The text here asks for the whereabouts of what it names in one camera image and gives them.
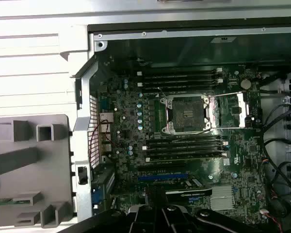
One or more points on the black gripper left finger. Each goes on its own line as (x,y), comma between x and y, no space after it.
(145,218)

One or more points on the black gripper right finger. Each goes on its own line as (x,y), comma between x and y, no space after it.
(172,219)

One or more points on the thin metal locking lever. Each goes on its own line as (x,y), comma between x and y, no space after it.
(196,134)
(161,91)

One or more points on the CPU socket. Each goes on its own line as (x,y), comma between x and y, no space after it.
(188,114)

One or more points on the black graphics card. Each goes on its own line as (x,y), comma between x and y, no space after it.
(189,193)

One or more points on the blue expansion slot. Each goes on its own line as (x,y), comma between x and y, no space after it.
(162,178)

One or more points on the black expansion slot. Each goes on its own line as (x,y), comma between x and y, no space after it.
(160,168)

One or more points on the silver chipset heatsink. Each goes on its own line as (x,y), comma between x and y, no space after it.
(221,199)

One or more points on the blue top capacitor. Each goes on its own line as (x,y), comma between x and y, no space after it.
(139,105)
(125,86)
(139,113)
(125,81)
(140,120)
(140,127)

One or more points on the green motherboard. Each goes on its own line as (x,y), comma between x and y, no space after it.
(245,155)

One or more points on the grey parts rack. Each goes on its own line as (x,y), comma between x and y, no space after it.
(53,157)

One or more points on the black silver PC case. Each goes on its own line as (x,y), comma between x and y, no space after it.
(85,121)

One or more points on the blue serial port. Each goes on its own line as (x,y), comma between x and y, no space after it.
(104,102)

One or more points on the green RAM stick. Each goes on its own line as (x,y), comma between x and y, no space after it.
(2,202)

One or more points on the round coin battery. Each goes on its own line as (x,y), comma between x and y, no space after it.
(245,83)

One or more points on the silver board screw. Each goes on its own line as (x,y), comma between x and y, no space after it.
(236,72)

